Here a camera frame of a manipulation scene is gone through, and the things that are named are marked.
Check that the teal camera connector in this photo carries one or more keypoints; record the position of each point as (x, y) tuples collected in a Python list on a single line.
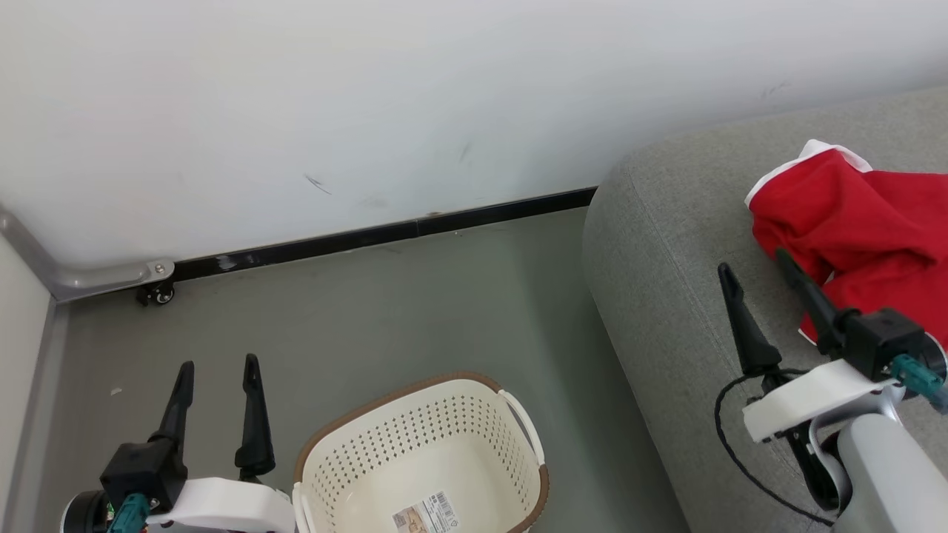
[(129, 516), (915, 374)]

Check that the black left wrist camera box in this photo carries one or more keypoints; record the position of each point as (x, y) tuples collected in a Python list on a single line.
[(141, 470)]

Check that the cream perforated laundry basket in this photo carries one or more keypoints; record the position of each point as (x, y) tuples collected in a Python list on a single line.
[(459, 463)]

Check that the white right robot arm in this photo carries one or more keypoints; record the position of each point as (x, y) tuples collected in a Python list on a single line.
[(889, 474)]

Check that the black baseboard strip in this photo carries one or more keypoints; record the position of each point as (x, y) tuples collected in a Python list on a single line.
[(370, 235)]

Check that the aluminium partition frame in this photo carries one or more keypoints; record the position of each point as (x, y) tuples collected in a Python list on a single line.
[(96, 277)]

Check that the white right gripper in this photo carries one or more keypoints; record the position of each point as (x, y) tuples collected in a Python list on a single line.
[(807, 400)]

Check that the grey fabric sofa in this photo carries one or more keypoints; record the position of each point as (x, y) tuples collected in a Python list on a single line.
[(666, 296)]

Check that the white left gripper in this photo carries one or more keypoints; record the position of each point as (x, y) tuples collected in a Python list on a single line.
[(229, 511)]

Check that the teal right camera connector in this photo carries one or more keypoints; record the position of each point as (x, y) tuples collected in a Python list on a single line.
[(915, 374)]

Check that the small black caster wheel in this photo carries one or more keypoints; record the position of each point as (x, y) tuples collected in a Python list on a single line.
[(161, 295)]

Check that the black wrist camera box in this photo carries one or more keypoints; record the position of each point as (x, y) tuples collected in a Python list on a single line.
[(881, 340), (141, 470)]

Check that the teal left camera connector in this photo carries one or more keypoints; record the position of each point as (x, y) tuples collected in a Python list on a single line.
[(129, 516)]

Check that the black cylinder with green light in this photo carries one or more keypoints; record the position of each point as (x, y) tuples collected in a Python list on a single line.
[(85, 516)]

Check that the paper label sticker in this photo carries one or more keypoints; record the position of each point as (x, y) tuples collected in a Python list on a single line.
[(426, 514)]

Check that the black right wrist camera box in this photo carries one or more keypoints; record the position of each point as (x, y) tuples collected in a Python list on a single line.
[(881, 340)]

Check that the red garment with wide white band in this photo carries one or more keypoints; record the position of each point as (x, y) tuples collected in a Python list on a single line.
[(822, 215)]

